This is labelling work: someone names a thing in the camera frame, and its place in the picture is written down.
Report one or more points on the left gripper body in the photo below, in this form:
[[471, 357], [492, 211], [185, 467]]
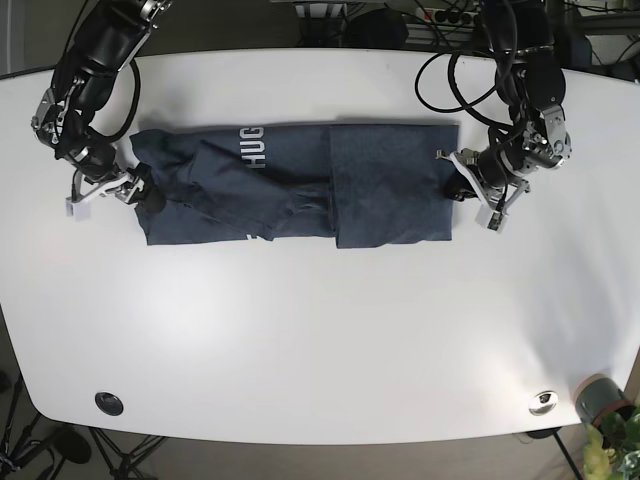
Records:
[[515, 151]]

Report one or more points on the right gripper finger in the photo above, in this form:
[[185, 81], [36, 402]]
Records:
[[141, 190], [77, 204]]

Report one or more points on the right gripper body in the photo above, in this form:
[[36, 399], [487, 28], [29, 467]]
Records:
[[96, 170]]

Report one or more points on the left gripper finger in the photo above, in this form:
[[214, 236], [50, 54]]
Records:
[[467, 181], [495, 205]]

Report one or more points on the dark navy T-shirt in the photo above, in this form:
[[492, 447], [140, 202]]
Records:
[[362, 185]]

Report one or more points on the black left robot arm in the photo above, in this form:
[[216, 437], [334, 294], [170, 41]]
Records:
[[530, 82]]

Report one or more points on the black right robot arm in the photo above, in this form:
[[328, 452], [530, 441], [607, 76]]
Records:
[[99, 47]]

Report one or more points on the silver table grommet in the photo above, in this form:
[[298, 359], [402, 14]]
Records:
[[543, 403]]

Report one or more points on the black table grommet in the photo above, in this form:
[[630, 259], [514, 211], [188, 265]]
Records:
[[109, 404]]

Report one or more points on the grey plant pot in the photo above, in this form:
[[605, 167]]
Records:
[[598, 396]]

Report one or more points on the green potted plant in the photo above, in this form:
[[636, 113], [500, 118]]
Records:
[[612, 448]]

